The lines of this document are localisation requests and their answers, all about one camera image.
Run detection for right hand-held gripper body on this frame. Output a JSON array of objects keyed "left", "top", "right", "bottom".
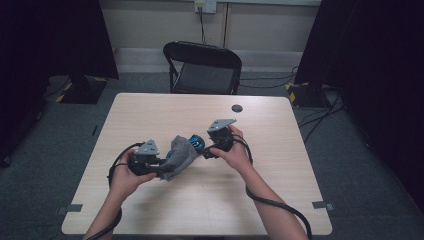
[{"left": 206, "top": 118, "right": 238, "bottom": 153}]

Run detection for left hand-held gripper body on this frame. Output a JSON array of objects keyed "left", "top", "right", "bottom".
[{"left": 127, "top": 139, "right": 168, "bottom": 177}]

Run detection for grey terry cloth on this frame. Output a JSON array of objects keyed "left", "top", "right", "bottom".
[{"left": 159, "top": 135, "right": 201, "bottom": 182}]

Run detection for person's right hand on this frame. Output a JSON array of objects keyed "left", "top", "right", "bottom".
[{"left": 209, "top": 124, "right": 254, "bottom": 176}]

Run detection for person's left hand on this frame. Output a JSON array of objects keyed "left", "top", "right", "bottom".
[{"left": 109, "top": 149, "right": 158, "bottom": 201}]

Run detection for black folding chair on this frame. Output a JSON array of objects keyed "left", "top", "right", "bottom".
[{"left": 162, "top": 40, "right": 243, "bottom": 95}]

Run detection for grey floor tape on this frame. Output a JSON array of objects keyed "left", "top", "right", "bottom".
[
  {"left": 56, "top": 203, "right": 84, "bottom": 215},
  {"left": 312, "top": 200, "right": 334, "bottom": 211}
]

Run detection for black striped stand base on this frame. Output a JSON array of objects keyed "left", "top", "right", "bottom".
[
  {"left": 59, "top": 74, "right": 108, "bottom": 105},
  {"left": 285, "top": 82, "right": 331, "bottom": 108}
]

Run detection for black curtain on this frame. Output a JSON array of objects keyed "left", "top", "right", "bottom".
[
  {"left": 0, "top": 0, "right": 120, "bottom": 161},
  {"left": 294, "top": 0, "right": 424, "bottom": 214}
]

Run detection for left hand-held gripper cable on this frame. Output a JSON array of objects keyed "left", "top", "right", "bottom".
[{"left": 85, "top": 142, "right": 145, "bottom": 240}]

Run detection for hand-held gripper cable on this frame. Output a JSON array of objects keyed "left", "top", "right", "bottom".
[
  {"left": 232, "top": 133, "right": 313, "bottom": 240},
  {"left": 85, "top": 142, "right": 145, "bottom": 240}
]

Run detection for right hand-held gripper cable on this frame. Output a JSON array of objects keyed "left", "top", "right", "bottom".
[{"left": 232, "top": 133, "right": 313, "bottom": 240}]

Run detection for black floor cables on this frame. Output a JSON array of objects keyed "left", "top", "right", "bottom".
[{"left": 239, "top": 65, "right": 346, "bottom": 145}]

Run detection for black socket cable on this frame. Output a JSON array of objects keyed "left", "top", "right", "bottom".
[{"left": 198, "top": 7, "right": 207, "bottom": 45}]

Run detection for white wall socket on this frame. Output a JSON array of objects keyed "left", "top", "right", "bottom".
[{"left": 194, "top": 0, "right": 218, "bottom": 14}]

